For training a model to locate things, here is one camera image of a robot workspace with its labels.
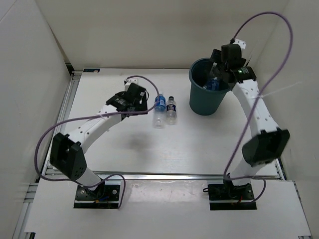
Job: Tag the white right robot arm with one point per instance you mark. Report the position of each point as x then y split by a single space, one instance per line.
267 141

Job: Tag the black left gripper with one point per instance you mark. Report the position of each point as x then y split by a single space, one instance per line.
142 107

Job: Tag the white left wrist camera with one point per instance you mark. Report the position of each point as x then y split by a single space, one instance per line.
127 82

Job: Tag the aluminium table rail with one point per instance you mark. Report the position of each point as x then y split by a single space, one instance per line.
196 148

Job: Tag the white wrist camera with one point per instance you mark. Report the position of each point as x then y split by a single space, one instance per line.
241 43
127 82

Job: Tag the teal plastic bin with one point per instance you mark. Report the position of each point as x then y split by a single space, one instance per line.
202 101

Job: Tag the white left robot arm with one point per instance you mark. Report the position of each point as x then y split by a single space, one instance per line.
68 150

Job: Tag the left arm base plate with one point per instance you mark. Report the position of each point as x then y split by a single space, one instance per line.
107 198

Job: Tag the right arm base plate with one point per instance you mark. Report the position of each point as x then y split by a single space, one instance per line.
230 198

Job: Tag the white zip tie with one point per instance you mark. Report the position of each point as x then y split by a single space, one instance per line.
279 90

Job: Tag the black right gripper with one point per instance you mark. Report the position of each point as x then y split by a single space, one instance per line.
216 57

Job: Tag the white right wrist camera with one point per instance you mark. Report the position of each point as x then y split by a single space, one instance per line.
241 43

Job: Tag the blue table sticker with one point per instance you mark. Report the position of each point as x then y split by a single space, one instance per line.
91 70

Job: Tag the dark label bottle black cap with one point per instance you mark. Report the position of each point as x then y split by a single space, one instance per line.
171 114

